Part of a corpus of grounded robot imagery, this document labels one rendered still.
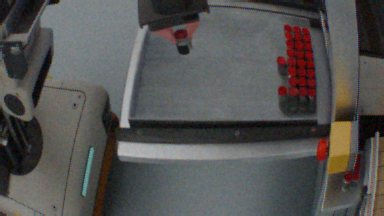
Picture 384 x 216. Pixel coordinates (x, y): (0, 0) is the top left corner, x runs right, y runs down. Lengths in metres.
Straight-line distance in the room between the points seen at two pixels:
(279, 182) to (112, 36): 0.82
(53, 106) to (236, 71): 0.93
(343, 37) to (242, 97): 0.45
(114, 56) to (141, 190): 0.52
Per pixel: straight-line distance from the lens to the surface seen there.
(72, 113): 2.28
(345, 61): 1.15
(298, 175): 2.39
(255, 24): 1.58
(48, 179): 2.18
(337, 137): 1.24
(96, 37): 2.81
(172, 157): 1.43
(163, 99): 1.49
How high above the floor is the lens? 2.08
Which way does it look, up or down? 55 degrees down
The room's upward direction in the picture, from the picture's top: 12 degrees counter-clockwise
